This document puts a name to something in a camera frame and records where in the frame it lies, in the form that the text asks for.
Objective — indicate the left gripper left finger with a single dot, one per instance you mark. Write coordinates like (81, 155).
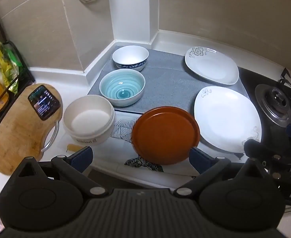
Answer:
(79, 161)

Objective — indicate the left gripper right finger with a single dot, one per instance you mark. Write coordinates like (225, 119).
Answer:
(207, 165)

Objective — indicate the white floral plate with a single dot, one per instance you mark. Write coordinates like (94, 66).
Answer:
(212, 65)
(226, 118)

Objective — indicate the brown round plate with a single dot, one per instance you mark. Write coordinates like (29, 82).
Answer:
(165, 135)

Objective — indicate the teal swirl ceramic bowl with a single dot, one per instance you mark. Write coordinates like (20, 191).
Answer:
(122, 87)

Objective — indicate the white bowl blue pattern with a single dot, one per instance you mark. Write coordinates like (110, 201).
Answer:
(131, 57)

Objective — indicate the yellow plastic scraper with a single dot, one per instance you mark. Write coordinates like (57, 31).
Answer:
(73, 148)

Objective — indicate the gas stove burner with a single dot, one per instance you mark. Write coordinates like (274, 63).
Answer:
(274, 104)

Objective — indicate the wooden cutting board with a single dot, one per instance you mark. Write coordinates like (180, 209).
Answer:
(24, 134)

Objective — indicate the black smartphone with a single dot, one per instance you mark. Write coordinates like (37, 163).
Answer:
(43, 102)

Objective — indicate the grey drying mat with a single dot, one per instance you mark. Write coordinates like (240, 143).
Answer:
(169, 82)

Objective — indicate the yellow green snack bag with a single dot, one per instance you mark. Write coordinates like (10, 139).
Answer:
(9, 68)

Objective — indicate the black wire rack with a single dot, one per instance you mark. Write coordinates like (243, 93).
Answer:
(25, 77)

